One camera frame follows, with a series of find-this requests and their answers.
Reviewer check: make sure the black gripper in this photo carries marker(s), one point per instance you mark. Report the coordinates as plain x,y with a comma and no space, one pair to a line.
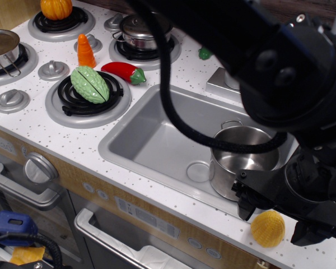
303,189

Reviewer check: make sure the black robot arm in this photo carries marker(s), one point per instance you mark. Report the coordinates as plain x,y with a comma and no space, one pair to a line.
287,77

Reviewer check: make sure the steel pot in sink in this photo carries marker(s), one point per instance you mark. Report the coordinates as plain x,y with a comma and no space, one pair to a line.
224,165

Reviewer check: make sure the grey toy sink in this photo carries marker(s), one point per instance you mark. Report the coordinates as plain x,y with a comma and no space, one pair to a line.
144,141

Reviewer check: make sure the steel pot with lid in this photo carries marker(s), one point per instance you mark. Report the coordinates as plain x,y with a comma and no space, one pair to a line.
134,33

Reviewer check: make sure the grey toy faucet base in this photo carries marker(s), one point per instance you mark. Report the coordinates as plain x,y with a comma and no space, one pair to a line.
223,85

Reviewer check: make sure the green toy vegetable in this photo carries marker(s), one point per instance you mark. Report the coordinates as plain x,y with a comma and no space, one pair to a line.
204,53

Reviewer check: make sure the red toy chili pepper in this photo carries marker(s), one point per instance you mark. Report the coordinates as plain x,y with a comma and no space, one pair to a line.
126,71

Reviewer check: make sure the back right stove burner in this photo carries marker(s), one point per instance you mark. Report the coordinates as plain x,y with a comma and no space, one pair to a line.
148,60

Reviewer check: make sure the stove burner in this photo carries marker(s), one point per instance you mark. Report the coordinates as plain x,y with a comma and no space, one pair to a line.
78,22
148,60
26,67
68,108

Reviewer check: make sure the green toy bitter gourd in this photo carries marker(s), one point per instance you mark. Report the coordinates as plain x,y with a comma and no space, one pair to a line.
90,85

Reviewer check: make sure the silver oven dial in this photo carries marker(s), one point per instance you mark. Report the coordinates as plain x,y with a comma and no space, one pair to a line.
38,169

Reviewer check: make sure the front right stove burner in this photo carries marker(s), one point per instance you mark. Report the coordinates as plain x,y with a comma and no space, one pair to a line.
68,108

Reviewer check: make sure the orange toy carrot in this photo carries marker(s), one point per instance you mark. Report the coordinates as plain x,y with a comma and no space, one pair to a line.
84,52

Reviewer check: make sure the grey stove knob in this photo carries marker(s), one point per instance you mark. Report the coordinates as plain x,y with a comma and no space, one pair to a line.
112,24
53,71
96,45
13,101

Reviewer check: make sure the yellow tape piece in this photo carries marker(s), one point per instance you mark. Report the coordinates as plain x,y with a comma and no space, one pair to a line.
25,255

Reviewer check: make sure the blue clamp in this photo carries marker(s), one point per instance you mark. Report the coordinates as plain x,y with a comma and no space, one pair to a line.
16,223

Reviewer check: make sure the back left stove burner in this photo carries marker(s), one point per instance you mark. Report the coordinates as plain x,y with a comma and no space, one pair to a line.
78,22

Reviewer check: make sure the front left stove burner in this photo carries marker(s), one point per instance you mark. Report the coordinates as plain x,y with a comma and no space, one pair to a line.
26,67

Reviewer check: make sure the orange toy pumpkin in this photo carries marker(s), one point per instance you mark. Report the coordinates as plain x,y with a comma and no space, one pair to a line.
56,9

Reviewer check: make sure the steel pan with lid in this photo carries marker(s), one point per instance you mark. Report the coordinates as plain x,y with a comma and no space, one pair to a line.
9,52

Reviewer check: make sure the silver dishwasher door handle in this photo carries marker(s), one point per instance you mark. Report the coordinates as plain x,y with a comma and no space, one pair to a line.
147,257

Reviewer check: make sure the silver oven door handle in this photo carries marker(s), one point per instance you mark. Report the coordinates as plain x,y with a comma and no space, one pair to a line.
44,201

